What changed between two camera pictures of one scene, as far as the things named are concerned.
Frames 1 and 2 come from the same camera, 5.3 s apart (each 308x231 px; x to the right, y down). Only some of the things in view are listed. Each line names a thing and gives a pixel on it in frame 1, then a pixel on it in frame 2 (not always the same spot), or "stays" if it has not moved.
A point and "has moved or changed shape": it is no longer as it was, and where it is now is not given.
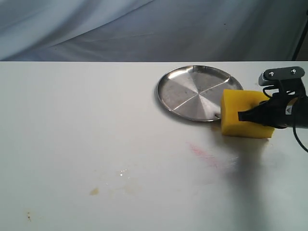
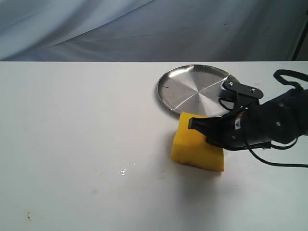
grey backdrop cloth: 150,30 stays
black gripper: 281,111 -> 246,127
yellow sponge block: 233,101 has moved or changed shape
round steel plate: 194,92 stays
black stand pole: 300,44 stays
